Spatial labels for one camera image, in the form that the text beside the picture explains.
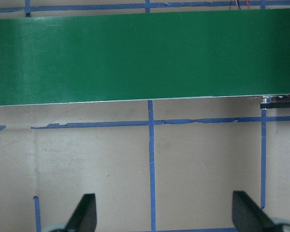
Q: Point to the green conveyor belt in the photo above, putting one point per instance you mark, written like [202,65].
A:
[107,58]

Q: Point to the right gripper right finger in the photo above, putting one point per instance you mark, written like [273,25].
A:
[247,216]

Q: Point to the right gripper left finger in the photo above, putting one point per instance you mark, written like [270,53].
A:
[84,217]

